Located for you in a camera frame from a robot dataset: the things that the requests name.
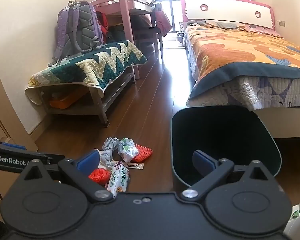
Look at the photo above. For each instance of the orange foam fruit net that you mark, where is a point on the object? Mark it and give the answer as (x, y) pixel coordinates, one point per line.
(144, 153)

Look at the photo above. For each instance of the white teal tissue pack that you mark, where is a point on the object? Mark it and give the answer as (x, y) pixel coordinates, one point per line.
(99, 158)

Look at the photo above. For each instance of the orange box under bench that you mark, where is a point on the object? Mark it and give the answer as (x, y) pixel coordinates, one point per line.
(65, 100)

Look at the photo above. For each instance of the dark teal trash bin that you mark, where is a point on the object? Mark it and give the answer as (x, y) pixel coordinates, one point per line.
(200, 136)

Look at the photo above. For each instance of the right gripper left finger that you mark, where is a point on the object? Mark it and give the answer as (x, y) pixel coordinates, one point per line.
(77, 171)

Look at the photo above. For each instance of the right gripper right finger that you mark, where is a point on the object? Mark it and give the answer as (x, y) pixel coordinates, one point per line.
(214, 173)

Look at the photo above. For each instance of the bed with orange bedspread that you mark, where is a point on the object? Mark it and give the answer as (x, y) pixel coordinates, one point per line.
(237, 58)

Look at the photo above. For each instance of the white purple biscuit package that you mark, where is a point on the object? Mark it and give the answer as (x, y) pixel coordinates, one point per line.
(119, 179)

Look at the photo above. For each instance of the red bag on chair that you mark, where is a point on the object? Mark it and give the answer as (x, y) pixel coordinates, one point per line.
(161, 19)

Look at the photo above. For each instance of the purple grey backpack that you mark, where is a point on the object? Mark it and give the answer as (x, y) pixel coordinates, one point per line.
(78, 31)

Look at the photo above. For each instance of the red plastic bag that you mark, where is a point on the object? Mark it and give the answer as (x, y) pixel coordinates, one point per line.
(100, 176)

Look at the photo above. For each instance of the green white zigzag quilt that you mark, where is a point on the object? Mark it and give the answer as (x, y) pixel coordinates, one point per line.
(96, 69)

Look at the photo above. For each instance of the beige snack bar wrapper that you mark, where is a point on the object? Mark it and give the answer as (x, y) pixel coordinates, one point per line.
(137, 166)

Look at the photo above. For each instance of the pink wooden desk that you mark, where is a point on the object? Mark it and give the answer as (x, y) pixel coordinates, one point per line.
(125, 9)

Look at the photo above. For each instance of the grey white paper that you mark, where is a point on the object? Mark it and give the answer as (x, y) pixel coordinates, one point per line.
(109, 146)

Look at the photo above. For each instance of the wooden bench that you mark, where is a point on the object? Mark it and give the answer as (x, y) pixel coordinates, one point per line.
(91, 103)

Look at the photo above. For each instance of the white green wrapper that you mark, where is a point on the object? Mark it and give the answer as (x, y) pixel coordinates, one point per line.
(127, 149)

